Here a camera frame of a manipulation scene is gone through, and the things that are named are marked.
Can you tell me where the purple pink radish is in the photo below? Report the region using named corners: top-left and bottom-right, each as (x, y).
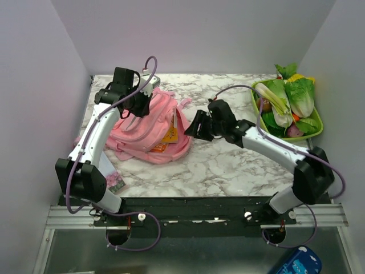
top-left (286, 124), bottom-right (304, 138)

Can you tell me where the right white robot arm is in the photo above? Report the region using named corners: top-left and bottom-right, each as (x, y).
top-left (184, 100), bottom-right (334, 224)

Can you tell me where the orange card packet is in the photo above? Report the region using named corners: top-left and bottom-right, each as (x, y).
top-left (161, 110), bottom-right (178, 144)

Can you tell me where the purple cable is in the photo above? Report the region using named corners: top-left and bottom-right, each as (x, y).
top-left (209, 84), bottom-right (346, 248)
top-left (65, 56), bottom-right (162, 252)

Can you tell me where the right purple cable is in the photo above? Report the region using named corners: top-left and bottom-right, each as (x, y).
top-left (209, 84), bottom-right (346, 248)

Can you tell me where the pink student backpack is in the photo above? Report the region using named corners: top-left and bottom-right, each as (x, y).
top-left (69, 88), bottom-right (192, 164)

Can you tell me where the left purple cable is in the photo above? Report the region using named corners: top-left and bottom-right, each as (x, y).
top-left (65, 56), bottom-right (162, 252)

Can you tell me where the green vegetable tray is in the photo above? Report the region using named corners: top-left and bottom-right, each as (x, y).
top-left (252, 79), bottom-right (323, 142)

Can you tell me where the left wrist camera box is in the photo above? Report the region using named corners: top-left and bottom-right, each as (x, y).
top-left (139, 70), bottom-right (161, 96)

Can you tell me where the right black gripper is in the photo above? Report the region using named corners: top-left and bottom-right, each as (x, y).
top-left (182, 110), bottom-right (224, 142)

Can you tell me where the orange Treehouse book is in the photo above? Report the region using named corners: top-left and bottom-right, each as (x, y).
top-left (151, 143), bottom-right (168, 153)

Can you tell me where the blue dinosaur pencil case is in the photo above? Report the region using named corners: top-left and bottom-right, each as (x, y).
top-left (268, 245), bottom-right (322, 274)

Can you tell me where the brown round fruit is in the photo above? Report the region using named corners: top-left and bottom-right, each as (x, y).
top-left (256, 98), bottom-right (271, 112)

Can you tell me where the black mounting rail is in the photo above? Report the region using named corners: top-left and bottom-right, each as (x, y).
top-left (88, 196), bottom-right (296, 238)

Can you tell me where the green lettuce head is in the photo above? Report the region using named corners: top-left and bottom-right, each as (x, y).
top-left (285, 78), bottom-right (314, 118)

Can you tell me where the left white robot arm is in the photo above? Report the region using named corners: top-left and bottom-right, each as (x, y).
top-left (55, 67), bottom-right (160, 225)

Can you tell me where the Designer Fate flower book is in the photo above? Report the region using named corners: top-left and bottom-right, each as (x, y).
top-left (99, 152), bottom-right (126, 195)

